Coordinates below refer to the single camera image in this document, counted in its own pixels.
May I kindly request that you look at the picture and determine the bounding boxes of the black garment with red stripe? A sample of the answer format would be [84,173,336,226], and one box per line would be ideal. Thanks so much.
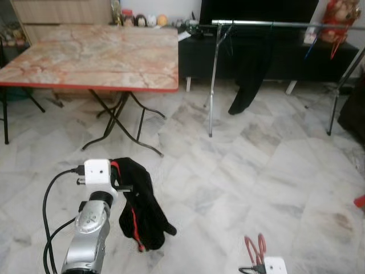
[110,157,177,253]

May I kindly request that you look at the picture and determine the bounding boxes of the red plastic hanger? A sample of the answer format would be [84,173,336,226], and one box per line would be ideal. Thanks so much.
[331,34,346,59]
[244,233,267,266]

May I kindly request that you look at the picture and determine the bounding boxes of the blue plastic hanger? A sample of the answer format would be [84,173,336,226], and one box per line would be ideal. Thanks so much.
[304,37,319,61]

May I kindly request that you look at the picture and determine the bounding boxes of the marble top folding table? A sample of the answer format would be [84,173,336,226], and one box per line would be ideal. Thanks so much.
[0,25,180,158]

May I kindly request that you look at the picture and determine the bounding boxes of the green bag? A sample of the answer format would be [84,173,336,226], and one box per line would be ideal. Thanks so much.
[5,87,30,103]

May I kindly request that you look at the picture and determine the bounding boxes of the gold figurine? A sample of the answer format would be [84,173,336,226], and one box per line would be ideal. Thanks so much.
[111,0,122,26]

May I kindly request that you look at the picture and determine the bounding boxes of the black shirt with small logo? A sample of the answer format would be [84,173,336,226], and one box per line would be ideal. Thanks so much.
[228,26,274,115]

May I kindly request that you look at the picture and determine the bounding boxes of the light wooden cabinet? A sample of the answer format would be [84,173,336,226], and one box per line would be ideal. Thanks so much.
[10,0,115,45]

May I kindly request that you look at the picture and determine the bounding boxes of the red laughing Buddha statue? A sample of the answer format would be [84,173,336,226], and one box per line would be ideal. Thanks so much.
[319,0,347,45]

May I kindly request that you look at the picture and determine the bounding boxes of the black TV console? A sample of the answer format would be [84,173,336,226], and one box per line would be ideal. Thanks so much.
[178,23,365,95]

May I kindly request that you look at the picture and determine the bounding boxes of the white pink tissue box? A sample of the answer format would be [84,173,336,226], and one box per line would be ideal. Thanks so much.
[304,27,318,45]

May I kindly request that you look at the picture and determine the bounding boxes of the black flat TV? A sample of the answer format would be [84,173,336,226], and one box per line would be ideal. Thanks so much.
[200,0,320,25]

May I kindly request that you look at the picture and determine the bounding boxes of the silver clothes rack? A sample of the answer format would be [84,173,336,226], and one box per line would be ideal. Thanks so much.
[205,19,365,138]

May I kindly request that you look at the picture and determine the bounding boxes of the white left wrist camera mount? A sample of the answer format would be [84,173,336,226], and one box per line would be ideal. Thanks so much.
[76,159,120,202]

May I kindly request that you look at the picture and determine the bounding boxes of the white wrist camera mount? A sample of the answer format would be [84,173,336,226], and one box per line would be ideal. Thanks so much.
[263,257,287,274]
[76,159,120,202]

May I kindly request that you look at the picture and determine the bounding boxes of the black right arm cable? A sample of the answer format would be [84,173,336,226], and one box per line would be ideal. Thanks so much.
[238,264,266,274]

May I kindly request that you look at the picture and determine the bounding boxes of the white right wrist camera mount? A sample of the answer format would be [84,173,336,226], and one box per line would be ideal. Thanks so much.
[263,257,287,274]

